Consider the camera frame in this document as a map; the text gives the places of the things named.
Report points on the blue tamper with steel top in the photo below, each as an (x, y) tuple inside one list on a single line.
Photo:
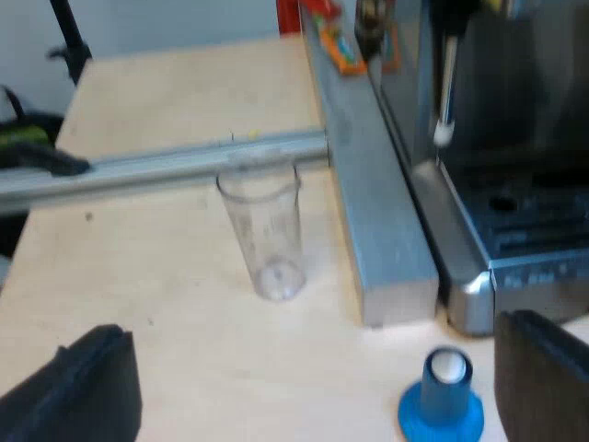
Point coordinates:
[(442, 396)]

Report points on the steel espresso machine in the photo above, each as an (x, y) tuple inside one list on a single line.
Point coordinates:
[(501, 152)]

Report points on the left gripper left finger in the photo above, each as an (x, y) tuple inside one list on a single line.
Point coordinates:
[(83, 391)]

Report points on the aluminium rail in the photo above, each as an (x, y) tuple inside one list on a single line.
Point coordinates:
[(152, 163)]

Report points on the clear measuring glass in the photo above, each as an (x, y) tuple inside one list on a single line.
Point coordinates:
[(267, 235)]

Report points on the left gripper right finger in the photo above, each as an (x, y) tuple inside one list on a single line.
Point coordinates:
[(543, 382)]

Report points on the metal block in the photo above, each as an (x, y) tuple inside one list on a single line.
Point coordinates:
[(373, 193)]

